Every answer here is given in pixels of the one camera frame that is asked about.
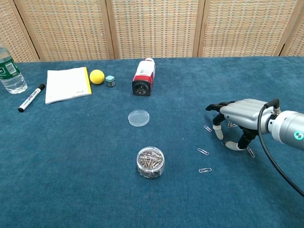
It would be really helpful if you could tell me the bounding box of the yellow foam ball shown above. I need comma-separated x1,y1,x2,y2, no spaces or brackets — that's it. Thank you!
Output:
89,69,105,85

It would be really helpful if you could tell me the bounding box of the round paperclip container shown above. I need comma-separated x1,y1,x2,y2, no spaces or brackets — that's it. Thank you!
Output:
138,148,164,178

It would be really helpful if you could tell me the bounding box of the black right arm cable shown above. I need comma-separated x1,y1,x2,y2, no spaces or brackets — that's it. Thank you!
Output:
257,98,304,198

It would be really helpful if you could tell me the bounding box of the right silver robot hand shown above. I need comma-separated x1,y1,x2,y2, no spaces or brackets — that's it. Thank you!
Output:
205,98,274,152

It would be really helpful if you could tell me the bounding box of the clear round plastic lid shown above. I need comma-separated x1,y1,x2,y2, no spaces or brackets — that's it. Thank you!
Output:
128,109,150,127

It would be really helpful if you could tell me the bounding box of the red drink bottle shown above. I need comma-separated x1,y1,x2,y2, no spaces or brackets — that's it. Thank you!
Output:
132,57,156,97

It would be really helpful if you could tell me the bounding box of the black and white marker pen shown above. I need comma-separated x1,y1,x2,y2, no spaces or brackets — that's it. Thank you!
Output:
18,83,46,113

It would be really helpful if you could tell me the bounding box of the white notebook with yellow spine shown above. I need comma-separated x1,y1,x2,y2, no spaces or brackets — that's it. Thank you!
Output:
45,66,93,105

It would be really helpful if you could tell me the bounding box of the clear round plastic jar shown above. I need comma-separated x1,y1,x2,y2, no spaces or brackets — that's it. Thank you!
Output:
136,146,165,180

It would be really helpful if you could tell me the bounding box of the blue carpet table mat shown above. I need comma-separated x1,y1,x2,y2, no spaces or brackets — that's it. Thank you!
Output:
0,56,304,228

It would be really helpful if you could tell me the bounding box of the clear plastic water bottle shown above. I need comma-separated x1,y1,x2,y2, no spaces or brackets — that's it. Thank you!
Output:
0,46,28,95

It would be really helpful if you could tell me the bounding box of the woven bamboo screen panel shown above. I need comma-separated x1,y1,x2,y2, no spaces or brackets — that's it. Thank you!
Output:
105,0,205,59
280,14,304,57
14,0,114,61
197,0,299,57
0,0,40,63

